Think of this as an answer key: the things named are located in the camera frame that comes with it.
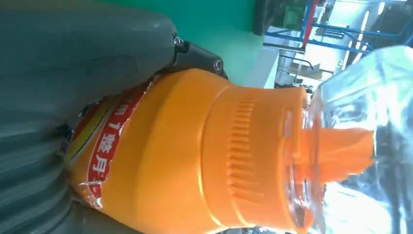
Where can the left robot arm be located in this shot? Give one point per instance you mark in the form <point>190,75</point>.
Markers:
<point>29,181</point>

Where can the white table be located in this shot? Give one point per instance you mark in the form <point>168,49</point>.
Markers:
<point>263,71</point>

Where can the red pole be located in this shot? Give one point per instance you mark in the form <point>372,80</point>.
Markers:
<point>309,22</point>

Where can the orange drink bottle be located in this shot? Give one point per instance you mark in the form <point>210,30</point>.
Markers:
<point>180,145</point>

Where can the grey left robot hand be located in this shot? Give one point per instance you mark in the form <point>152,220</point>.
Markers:
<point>80,55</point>

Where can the blue shelf rack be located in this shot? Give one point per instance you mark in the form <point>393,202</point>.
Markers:
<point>338,30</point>

